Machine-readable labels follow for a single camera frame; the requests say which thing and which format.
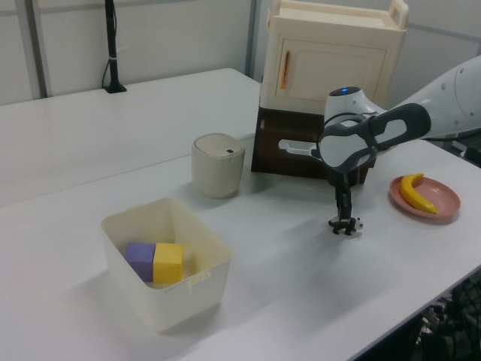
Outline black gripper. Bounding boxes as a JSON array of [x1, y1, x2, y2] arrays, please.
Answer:
[[326, 168, 357, 224]]

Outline yellow toy banana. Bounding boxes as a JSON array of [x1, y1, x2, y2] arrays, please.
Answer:
[[398, 172, 439, 215]]

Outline brown wooden drawer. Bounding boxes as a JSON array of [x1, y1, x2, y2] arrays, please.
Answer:
[[256, 106, 380, 185]]

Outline pink round plate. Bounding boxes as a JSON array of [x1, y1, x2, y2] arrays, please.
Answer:
[[389, 175, 461, 226]]

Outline beige lidded trash can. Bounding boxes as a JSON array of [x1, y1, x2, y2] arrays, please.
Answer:
[[191, 132, 246, 199]]

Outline black equipment under table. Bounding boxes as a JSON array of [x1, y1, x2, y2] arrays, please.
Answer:
[[413, 262, 481, 361]]

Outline cream plastic open bin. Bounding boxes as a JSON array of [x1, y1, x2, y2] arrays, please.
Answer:
[[100, 197, 233, 332]]

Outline yellow foam cube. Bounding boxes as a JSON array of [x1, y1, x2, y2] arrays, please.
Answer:
[[152, 242, 186, 284]]

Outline purple foam cube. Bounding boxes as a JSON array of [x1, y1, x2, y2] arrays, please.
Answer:
[[124, 241, 157, 283]]

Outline black stand pole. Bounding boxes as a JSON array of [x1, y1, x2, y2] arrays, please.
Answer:
[[103, 0, 128, 94]]

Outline cream plastic cabinet with handles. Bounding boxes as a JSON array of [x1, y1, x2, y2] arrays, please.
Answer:
[[262, 0, 409, 114]]

